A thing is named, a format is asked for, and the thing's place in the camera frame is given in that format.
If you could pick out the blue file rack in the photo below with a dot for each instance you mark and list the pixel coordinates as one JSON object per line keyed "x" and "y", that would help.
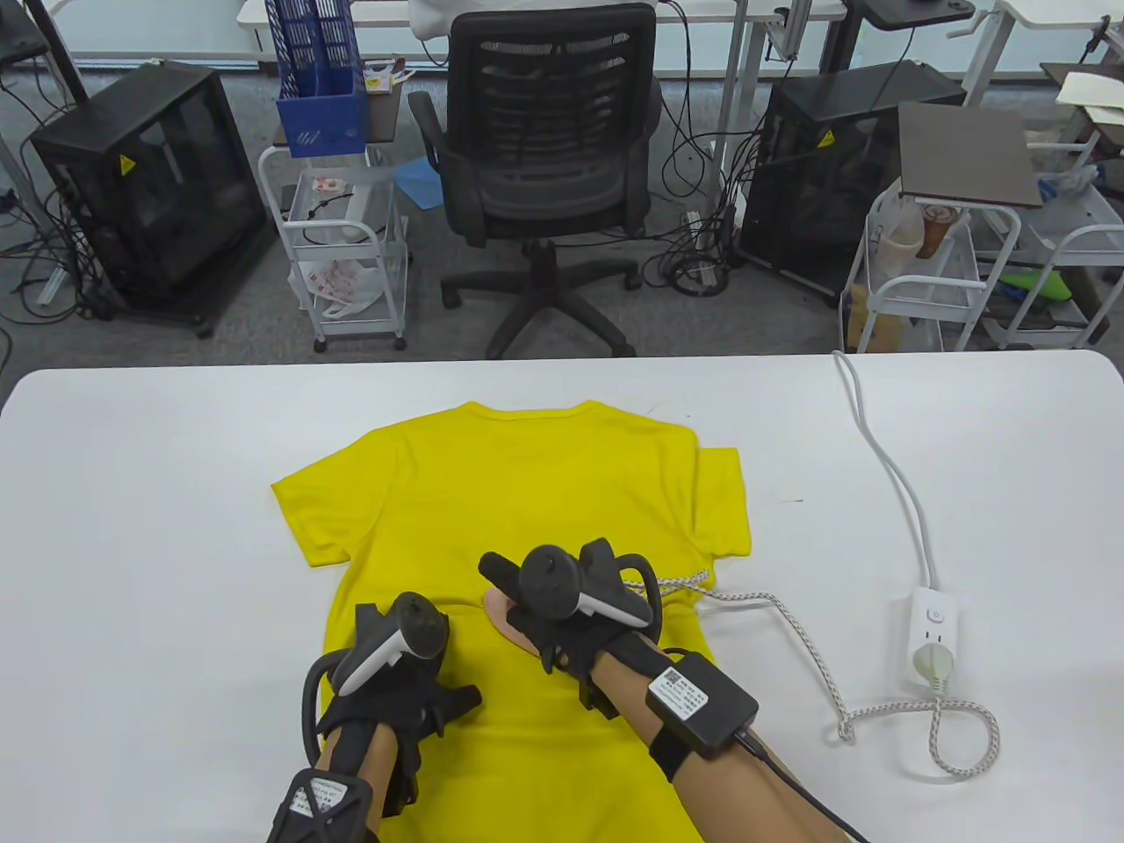
{"x": 320, "y": 127}

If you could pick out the brown coffee cup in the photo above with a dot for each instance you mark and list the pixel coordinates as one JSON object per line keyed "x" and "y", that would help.
{"x": 935, "y": 233}

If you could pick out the person's right forearm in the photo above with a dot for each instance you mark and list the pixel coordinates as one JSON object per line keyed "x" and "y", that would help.
{"x": 746, "y": 790}

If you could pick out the person's left forearm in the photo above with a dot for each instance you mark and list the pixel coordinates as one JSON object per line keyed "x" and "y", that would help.
{"x": 386, "y": 751}

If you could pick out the brown cardboard box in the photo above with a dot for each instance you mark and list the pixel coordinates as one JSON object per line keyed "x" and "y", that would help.
{"x": 878, "y": 329}

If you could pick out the black computer case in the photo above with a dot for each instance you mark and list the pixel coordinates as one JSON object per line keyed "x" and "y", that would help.
{"x": 149, "y": 193}
{"x": 817, "y": 193}

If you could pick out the black mesh office chair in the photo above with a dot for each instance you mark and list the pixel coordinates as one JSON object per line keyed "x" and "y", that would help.
{"x": 544, "y": 176}

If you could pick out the black white hand controller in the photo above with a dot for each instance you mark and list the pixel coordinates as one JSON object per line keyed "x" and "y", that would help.
{"x": 549, "y": 584}
{"x": 421, "y": 623}

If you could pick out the person's right hand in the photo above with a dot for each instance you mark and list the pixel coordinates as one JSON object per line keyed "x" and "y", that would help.
{"x": 580, "y": 645}

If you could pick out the beige paper folder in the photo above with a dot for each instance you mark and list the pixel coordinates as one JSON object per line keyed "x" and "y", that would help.
{"x": 1089, "y": 88}

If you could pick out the green plastic object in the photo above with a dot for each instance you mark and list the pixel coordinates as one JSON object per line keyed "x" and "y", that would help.
{"x": 1041, "y": 285}

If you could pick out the white floor power strip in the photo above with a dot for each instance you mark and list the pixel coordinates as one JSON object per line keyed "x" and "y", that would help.
{"x": 698, "y": 228}

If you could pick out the black box wrist camera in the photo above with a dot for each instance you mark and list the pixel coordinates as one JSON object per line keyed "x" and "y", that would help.
{"x": 698, "y": 702}

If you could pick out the blue plastic sheet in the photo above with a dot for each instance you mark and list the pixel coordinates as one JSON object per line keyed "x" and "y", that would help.
{"x": 417, "y": 184}

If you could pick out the small pink white packet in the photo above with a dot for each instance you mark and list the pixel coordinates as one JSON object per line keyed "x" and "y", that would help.
{"x": 329, "y": 184}

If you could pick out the person's left hand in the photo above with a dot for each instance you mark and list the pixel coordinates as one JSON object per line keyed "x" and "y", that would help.
{"x": 404, "y": 698}

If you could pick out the yellow t-shirt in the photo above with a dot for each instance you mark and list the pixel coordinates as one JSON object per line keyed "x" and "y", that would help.
{"x": 527, "y": 492}

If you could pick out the pink electric iron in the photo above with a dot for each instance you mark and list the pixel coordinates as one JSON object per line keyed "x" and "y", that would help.
{"x": 507, "y": 619}

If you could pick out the translucent white container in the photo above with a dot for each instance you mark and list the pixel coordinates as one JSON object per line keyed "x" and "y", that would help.
{"x": 896, "y": 246}

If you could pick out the black caged wrist camera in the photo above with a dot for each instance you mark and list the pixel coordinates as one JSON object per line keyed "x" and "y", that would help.
{"x": 320, "y": 803}

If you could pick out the black desk stand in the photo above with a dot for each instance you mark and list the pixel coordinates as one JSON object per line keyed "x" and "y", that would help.
{"x": 843, "y": 35}

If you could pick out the white table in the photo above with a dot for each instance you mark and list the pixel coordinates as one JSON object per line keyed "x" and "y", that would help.
{"x": 132, "y": 527}

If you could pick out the white red plastic bag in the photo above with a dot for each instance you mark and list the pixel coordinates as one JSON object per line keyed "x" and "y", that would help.
{"x": 338, "y": 281}

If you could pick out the white crank desk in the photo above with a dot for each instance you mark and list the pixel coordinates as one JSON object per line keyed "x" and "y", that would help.
{"x": 1054, "y": 9}

